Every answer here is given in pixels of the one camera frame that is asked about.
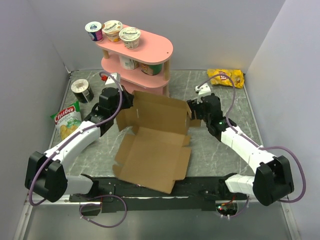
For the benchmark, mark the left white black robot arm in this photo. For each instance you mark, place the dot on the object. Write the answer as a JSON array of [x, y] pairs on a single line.
[[46, 172]]

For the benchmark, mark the green can on middle shelf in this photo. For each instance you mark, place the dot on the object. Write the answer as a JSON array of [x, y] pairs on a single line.
[[151, 70]]

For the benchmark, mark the white cup on middle shelf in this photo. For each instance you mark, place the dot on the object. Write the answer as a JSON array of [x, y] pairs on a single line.
[[128, 63]]

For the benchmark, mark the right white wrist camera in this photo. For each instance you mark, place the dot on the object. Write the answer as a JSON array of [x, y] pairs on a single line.
[[202, 91]]

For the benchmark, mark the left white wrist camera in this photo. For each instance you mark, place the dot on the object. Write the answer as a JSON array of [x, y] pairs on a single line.
[[109, 80]]

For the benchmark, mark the black can with white lid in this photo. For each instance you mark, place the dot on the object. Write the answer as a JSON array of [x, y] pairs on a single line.
[[82, 91]]

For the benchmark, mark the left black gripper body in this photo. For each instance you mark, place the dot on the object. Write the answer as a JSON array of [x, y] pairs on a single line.
[[115, 109]]

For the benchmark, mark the brown cardboard box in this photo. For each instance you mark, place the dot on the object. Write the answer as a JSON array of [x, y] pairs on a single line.
[[156, 154]]

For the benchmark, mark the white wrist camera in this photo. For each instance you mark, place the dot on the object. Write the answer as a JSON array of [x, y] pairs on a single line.
[[109, 80], [202, 91]]

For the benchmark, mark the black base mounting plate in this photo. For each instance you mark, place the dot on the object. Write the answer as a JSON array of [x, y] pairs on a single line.
[[191, 193]]

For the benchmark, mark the white Chobani yogurt cup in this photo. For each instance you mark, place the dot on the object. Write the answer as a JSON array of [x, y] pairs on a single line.
[[130, 37]]

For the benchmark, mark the orange Chobani yogurt cup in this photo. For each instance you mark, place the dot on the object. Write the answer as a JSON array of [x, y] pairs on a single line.
[[112, 29]]

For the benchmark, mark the green Chuba chips bag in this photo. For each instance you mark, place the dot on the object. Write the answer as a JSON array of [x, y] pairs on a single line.
[[67, 120]]

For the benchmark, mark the pink three-tier shelf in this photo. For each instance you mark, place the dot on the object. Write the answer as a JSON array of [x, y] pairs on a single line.
[[153, 49]]

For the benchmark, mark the yellow Lays chips bag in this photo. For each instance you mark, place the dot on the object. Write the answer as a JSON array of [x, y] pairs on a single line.
[[224, 75]]

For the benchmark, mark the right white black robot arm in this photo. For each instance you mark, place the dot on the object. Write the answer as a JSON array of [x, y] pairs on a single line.
[[272, 179]]

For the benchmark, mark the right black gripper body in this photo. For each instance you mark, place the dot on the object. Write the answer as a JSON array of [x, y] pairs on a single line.
[[203, 114]]

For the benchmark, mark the blue white yogurt cup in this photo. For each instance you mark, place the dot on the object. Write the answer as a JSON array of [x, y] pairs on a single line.
[[94, 30]]

